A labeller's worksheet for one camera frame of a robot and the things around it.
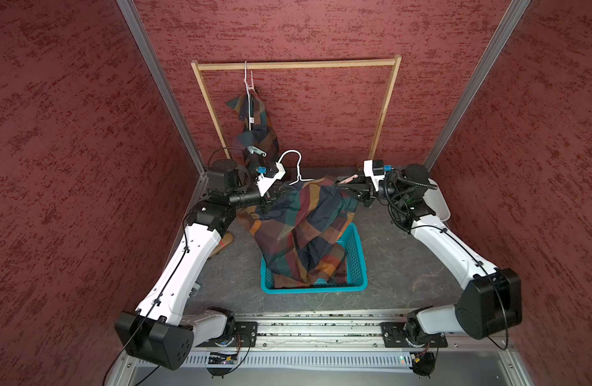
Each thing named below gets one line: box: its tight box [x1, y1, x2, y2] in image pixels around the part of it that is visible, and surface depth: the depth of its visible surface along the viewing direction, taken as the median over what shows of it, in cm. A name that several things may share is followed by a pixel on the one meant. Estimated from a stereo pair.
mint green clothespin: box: [246, 145, 268, 157], surface depth 71 cm
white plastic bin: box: [422, 177, 451, 222], surface depth 105 cm
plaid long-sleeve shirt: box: [236, 176, 358, 288], surface depth 72 cm
